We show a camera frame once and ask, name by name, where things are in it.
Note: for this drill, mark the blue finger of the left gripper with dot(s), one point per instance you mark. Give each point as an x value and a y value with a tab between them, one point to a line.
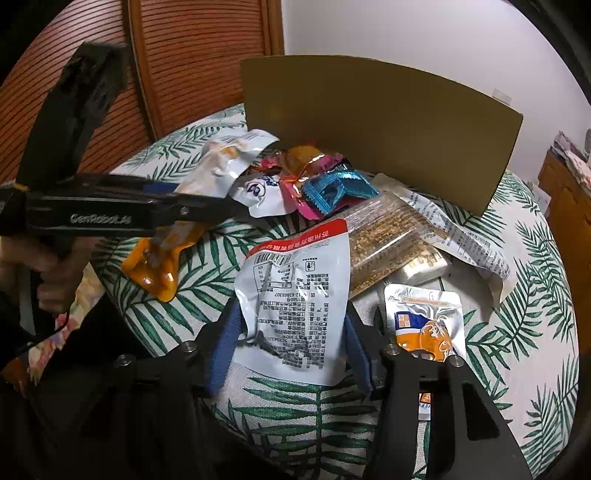
211	211
157	187

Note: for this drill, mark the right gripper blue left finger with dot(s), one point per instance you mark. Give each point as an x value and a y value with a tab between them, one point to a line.
224	337

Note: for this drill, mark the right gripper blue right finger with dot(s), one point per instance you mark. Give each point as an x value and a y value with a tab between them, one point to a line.
364	343

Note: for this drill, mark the orange white snack packet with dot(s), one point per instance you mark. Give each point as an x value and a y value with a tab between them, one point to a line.
154	263

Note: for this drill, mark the white red snack pouch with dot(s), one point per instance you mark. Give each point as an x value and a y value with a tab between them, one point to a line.
293	295

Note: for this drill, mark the white blue snack pouch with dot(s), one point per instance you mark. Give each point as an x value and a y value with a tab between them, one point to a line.
261	195

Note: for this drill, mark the silver orange snack packet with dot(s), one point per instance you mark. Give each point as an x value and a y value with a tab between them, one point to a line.
427	323

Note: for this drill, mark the clear sesame bar pack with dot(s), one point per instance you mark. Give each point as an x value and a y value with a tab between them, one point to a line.
385	233

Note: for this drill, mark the person's left hand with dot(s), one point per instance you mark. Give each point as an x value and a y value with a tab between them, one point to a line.
59	278

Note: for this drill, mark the pink wrapped brown snack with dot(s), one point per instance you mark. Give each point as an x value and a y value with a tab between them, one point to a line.
296	167

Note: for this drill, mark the brown louvered wardrobe door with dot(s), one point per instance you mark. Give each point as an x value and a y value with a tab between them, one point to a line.
184	65

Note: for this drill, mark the blue foil candy wrapper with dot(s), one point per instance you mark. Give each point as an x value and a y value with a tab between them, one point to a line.
326	191

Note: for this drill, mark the large white paper bag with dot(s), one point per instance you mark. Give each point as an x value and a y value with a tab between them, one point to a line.
458	241

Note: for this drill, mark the leaf print bed sheet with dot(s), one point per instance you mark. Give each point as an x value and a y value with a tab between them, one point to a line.
525	350

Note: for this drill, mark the floral quilt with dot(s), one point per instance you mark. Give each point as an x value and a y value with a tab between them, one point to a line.
29	367

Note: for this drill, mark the brown cardboard box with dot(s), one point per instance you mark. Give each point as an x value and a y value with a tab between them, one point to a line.
429	132

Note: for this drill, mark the wooden side cabinet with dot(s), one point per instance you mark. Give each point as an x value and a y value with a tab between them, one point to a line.
569	220

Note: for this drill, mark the folded floral cloth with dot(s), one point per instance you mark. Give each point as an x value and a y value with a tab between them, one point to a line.
570	153

